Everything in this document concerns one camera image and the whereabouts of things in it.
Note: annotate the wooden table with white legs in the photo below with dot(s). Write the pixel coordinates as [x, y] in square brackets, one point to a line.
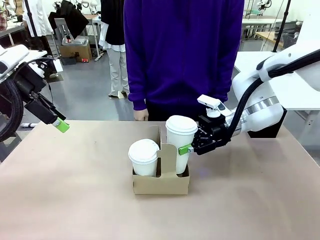
[95, 18]

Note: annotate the white background table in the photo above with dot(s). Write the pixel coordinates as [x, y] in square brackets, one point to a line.
[260, 21]

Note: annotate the grey background table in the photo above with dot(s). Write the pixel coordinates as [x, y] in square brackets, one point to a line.
[10, 29]

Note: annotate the black hanging cloth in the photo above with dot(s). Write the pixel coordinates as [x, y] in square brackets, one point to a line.
[72, 20]

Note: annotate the background person white trousers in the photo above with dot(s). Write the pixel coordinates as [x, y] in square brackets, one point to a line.
[117, 72]

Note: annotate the large white table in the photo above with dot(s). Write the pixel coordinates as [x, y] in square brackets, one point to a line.
[300, 100]

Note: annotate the short white paper cup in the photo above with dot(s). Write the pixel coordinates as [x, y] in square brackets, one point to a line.
[145, 167]

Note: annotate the grey plastic bin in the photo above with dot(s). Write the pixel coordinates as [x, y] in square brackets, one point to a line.
[77, 41]

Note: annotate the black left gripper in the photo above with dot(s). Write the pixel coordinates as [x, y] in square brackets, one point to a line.
[27, 82]

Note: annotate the person's black trousers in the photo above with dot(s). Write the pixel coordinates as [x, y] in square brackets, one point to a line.
[170, 112]

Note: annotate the white pipe on floor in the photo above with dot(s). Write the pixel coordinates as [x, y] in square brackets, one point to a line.
[29, 125]

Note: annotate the black box behind table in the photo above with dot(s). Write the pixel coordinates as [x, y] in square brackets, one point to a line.
[270, 130]

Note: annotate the person's right forearm purple sleeve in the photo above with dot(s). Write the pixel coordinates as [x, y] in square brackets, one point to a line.
[137, 95]

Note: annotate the small red item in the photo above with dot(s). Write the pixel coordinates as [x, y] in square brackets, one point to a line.
[85, 60]

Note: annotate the black mesh basket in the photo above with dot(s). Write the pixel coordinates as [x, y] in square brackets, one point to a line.
[290, 41]

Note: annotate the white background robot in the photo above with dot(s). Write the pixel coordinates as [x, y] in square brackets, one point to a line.
[92, 5]
[263, 3]

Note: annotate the small black floor box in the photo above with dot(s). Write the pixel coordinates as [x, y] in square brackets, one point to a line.
[68, 61]

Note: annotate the person's left forearm purple sleeve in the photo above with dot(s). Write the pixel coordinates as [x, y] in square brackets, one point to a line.
[232, 65]

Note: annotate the white lid of tall cup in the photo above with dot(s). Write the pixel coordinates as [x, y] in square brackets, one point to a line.
[181, 123]

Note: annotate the brown cardboard cup carrier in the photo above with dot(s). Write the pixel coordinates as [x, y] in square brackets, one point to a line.
[160, 185]

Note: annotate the brown cardboard box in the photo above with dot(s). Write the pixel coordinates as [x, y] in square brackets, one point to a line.
[75, 51]

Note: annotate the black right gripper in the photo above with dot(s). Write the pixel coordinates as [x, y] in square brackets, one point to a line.
[215, 130]

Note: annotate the tall white paper cup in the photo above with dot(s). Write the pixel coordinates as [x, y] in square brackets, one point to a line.
[180, 142]

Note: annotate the white lid of short cup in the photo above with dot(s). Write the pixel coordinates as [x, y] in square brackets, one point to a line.
[142, 150]

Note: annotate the purple sweater torso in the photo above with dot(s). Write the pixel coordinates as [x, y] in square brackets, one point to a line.
[180, 50]

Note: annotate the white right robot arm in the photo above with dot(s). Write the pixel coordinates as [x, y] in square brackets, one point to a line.
[265, 115]

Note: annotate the light wooden table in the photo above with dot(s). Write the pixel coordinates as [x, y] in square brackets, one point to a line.
[265, 35]

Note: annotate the plaid bag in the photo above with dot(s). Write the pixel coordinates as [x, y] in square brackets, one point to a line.
[3, 21]

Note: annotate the black tripod pole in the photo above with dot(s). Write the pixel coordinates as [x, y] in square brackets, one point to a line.
[282, 25]

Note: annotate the person's right hand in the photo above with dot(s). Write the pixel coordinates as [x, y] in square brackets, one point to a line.
[141, 115]

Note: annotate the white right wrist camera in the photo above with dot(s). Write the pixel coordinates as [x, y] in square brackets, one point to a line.
[210, 101]

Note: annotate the background person in white coat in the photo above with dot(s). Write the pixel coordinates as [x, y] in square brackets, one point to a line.
[37, 20]

